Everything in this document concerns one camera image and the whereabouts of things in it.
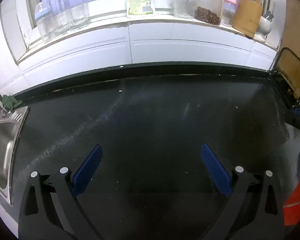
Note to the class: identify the small pink lid jar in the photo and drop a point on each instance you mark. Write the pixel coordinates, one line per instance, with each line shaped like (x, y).
(229, 9)

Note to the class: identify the wooden cutting board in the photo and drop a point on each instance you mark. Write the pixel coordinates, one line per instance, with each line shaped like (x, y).
(291, 33)

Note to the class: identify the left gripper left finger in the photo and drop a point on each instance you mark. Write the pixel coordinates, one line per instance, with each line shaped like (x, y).
(50, 208)

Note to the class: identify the green cloth by faucet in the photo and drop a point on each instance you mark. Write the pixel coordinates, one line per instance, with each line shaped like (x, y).
(10, 103)

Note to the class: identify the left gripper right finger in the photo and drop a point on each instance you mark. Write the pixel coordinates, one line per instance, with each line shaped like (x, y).
(253, 209)

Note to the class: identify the bamboo chopstick holder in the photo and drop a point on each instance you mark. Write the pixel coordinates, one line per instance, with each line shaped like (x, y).
(247, 17)

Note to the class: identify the white ceramic jar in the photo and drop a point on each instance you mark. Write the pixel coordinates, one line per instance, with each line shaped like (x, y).
(264, 27)

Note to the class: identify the clear glass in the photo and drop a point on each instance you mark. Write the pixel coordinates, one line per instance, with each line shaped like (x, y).
(60, 16)
(78, 12)

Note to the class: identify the black wire rack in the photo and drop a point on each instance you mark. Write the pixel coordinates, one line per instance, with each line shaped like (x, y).
(287, 66)

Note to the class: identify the clear glass left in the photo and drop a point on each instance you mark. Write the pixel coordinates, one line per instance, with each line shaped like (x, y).
(60, 16)

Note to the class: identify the stainless steel sink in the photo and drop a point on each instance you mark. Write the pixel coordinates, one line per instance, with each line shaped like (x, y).
(11, 123)

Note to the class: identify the glass jar with spices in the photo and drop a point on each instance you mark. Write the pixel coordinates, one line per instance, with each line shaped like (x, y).
(209, 11)

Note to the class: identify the clear glass right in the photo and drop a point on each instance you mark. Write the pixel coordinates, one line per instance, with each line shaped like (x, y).
(78, 12)

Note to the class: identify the baby bottle blue collar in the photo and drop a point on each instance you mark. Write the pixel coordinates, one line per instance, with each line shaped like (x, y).
(44, 20)

